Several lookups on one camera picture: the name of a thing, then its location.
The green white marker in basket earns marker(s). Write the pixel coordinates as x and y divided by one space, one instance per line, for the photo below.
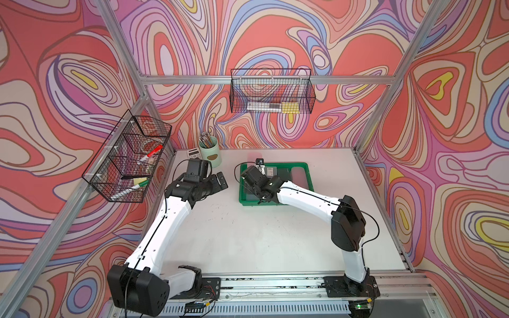
134 188

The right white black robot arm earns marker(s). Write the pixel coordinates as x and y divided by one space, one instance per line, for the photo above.
346 221

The pencils in cup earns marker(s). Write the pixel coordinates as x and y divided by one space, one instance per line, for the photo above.
206 140

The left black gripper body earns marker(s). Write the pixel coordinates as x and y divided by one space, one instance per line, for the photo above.
208 186

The white calculator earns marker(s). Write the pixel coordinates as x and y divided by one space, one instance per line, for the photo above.
194 153

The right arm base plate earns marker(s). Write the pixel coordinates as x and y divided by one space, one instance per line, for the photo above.
344 287

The black wire basket on wall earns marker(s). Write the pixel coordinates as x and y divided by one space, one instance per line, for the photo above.
271 85
116 167

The clear rectangular pencil case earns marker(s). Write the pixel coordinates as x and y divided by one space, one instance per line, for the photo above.
270 171

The aluminium mounting rail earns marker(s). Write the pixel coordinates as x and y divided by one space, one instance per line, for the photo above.
387 294

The black wire basket on left wall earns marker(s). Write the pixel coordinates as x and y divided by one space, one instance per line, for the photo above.
116 167

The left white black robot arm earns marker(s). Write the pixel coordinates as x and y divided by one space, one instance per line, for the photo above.
137 285

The black wire basket on back wall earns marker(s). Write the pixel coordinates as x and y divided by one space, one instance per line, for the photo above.
271 85

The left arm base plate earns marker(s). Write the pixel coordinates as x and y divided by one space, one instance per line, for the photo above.
206 288

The red marker in basket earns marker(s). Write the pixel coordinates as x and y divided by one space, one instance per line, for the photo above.
155 151

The yellow box in back basket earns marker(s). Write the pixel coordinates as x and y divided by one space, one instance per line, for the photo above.
290 107

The pink pencil case with sticker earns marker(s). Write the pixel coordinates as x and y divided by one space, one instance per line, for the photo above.
299 177

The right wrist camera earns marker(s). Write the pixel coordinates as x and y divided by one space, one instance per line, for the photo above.
260 162

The clear box in back basket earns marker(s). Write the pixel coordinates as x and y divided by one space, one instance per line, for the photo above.
264 107

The green plastic storage tray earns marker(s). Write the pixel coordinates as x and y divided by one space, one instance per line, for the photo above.
283 171

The green pen holder cup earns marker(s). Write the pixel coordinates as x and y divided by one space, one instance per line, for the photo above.
213 155

